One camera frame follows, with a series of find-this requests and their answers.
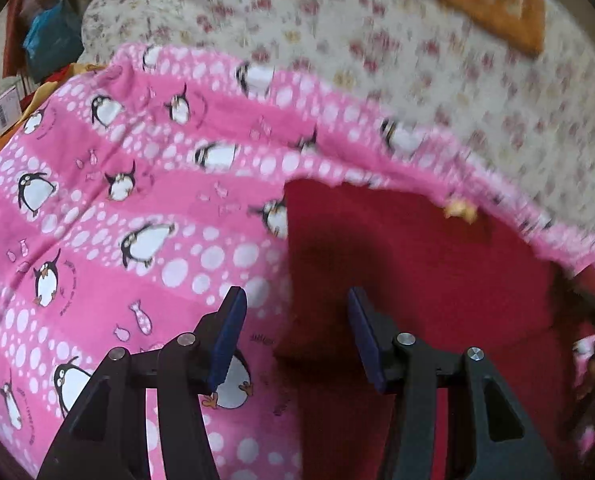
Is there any floral bed cover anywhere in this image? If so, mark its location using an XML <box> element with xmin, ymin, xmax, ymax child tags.
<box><xmin>80</xmin><ymin>0</ymin><xmax>595</xmax><ymax>271</ymax></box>

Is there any small yellow tag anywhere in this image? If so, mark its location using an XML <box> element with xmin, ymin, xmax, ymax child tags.
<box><xmin>442</xmin><ymin>199</ymin><xmax>478</xmax><ymax>223</ymax></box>

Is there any red cloth item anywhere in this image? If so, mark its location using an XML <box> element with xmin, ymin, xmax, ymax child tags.
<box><xmin>5</xmin><ymin>0</ymin><xmax>68</xmax><ymax>76</ymax></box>

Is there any orange checkered mat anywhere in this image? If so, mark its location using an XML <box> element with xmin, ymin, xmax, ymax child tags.
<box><xmin>317</xmin><ymin>0</ymin><xmax>548</xmax><ymax>58</ymax></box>

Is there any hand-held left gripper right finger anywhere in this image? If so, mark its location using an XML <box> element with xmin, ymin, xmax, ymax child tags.
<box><xmin>347</xmin><ymin>287</ymin><xmax>561</xmax><ymax>480</ymax></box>

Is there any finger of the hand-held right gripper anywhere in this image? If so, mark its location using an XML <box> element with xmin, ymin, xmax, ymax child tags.
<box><xmin>552</xmin><ymin>275</ymin><xmax>595</xmax><ymax>333</ymax></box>

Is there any white labelled box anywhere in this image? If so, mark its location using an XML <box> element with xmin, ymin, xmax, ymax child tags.
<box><xmin>0</xmin><ymin>85</ymin><xmax>21</xmax><ymax>136</ymax></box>

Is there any pink penguin print blanket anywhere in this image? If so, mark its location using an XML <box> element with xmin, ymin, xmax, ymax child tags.
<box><xmin>0</xmin><ymin>42</ymin><xmax>595</xmax><ymax>480</ymax></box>

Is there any dark red garment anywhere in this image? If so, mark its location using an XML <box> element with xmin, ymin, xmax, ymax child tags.
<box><xmin>275</xmin><ymin>177</ymin><xmax>595</xmax><ymax>480</ymax></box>

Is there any blue plastic bag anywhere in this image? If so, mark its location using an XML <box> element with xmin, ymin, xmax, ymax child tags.
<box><xmin>22</xmin><ymin>0</ymin><xmax>83</xmax><ymax>81</ymax></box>

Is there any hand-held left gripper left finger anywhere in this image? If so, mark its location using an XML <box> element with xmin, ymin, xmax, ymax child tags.
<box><xmin>36</xmin><ymin>286</ymin><xmax>248</xmax><ymax>480</ymax></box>

